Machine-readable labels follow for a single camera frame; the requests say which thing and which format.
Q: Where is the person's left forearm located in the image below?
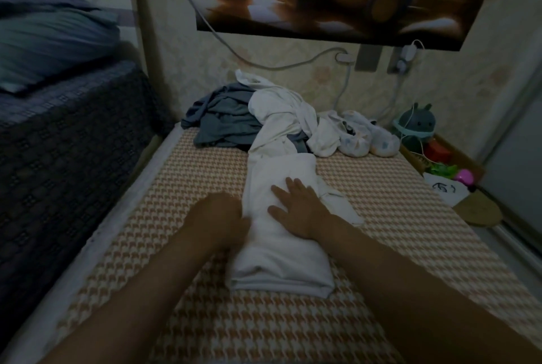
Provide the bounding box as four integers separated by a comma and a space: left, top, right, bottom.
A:
38, 232, 225, 364

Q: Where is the thin white charger cable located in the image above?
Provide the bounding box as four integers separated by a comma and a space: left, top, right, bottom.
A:
373, 71, 408, 123

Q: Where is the grey wall socket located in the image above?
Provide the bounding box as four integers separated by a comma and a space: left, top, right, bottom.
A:
356, 44, 382, 73

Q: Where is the teal round bunny lamp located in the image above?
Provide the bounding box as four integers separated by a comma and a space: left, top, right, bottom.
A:
392, 103, 437, 144

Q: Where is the long white cable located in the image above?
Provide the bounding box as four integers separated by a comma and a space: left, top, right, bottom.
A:
161, 0, 352, 73

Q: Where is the pile of grey-blue clothes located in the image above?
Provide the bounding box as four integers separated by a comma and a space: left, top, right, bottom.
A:
180, 82, 310, 151

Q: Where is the white printed card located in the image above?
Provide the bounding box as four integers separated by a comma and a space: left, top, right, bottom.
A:
423, 173, 471, 206

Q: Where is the person's left hand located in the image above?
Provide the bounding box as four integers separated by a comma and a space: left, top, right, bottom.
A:
182, 192, 252, 250

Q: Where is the grey sliding door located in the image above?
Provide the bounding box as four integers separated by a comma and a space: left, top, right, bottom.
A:
483, 80, 542, 259

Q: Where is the person's right hand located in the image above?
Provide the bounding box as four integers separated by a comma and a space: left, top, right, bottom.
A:
268, 176, 333, 242

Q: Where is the red toy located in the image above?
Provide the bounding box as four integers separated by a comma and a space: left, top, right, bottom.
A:
425, 141, 454, 164

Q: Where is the person's right forearm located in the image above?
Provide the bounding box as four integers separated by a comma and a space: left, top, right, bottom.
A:
317, 217, 542, 364

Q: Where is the white printed slipper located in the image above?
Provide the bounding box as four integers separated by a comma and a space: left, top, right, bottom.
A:
329, 111, 372, 158
343, 109, 401, 158

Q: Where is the white T-shirt with letter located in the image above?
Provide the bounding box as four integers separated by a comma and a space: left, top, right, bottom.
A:
226, 150, 365, 298

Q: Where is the dark patterned bed cover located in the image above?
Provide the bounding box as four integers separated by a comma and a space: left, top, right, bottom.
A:
0, 58, 166, 348

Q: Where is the grey-green pillow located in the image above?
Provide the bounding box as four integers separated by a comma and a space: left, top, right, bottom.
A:
0, 10, 121, 93

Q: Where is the white charger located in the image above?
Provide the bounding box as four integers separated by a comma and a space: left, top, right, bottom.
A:
398, 42, 418, 73

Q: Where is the wooden bedside tray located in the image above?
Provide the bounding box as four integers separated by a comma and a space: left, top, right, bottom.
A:
400, 135, 502, 227

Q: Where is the green toy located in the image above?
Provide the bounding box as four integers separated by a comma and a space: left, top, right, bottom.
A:
427, 163, 458, 178

